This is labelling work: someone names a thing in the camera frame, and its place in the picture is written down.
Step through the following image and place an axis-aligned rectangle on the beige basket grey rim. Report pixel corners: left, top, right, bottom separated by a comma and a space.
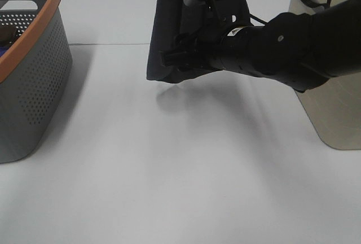
288, 0, 360, 150

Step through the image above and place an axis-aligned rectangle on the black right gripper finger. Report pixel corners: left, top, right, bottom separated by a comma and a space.
160, 50, 197, 67

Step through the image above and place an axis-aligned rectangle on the brown towel in basket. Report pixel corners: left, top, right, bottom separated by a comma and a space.
0, 25, 17, 45

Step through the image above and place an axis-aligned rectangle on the dark navy towel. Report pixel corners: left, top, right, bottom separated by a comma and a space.
146, 0, 214, 84

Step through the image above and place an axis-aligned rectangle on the blue towel in basket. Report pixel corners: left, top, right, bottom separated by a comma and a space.
0, 46, 10, 56

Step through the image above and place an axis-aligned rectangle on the grey perforated basket orange rim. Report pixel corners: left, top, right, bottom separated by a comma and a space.
1, 0, 72, 163

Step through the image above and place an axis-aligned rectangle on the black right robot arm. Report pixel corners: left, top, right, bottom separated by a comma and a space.
160, 0, 360, 93

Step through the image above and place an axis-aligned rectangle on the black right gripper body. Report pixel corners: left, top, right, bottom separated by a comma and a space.
176, 0, 250, 69

